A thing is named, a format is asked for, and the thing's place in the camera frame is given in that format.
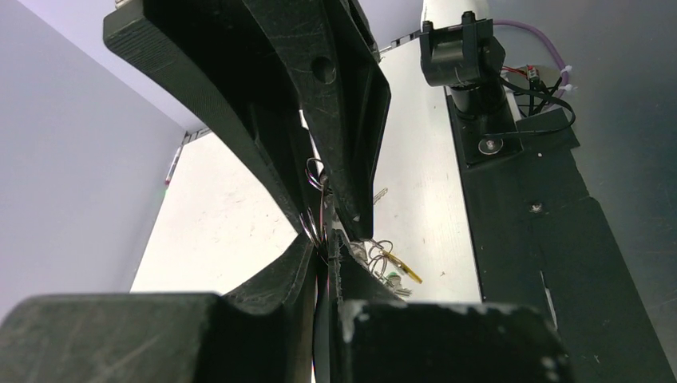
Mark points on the green key tag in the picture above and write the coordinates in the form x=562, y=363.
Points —
x=393, y=279

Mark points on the yellow key tag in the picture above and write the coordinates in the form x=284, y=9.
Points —
x=402, y=267

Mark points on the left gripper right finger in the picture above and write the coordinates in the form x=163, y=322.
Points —
x=374, y=336

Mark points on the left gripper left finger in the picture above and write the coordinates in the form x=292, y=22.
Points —
x=259, y=332

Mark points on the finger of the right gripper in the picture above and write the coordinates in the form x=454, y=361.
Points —
x=331, y=57
x=215, y=60

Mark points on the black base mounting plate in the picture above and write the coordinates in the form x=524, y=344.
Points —
x=541, y=240

